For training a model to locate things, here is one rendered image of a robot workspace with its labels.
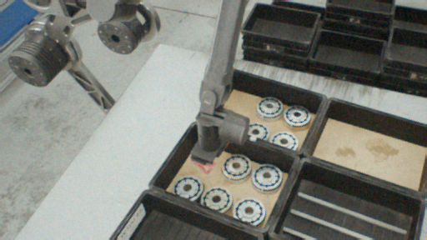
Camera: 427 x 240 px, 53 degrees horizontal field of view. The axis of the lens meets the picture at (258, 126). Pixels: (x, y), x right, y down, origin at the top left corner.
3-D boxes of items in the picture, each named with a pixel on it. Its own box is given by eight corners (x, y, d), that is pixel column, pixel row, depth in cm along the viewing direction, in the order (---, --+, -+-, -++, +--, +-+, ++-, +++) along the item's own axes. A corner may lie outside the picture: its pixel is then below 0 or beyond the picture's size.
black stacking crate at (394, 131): (299, 176, 146) (302, 157, 137) (325, 117, 163) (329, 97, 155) (416, 217, 135) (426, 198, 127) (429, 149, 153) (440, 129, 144)
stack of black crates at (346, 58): (303, 102, 261) (308, 59, 236) (313, 70, 280) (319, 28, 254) (368, 116, 254) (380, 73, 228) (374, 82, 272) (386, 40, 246)
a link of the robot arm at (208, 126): (202, 103, 105) (192, 119, 101) (228, 111, 104) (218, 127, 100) (203, 121, 110) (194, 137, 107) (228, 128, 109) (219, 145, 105)
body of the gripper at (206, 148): (229, 137, 115) (229, 120, 109) (212, 166, 109) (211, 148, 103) (208, 130, 116) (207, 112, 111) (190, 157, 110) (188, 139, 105)
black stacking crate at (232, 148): (153, 206, 138) (146, 187, 129) (197, 142, 156) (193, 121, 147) (265, 252, 128) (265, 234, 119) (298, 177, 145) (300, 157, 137)
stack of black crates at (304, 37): (242, 88, 269) (239, 30, 235) (256, 59, 288) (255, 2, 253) (303, 102, 261) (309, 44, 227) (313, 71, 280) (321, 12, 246)
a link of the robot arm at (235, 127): (215, 83, 107) (203, 88, 99) (258, 96, 105) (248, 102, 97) (207, 127, 111) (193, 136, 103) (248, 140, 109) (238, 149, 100)
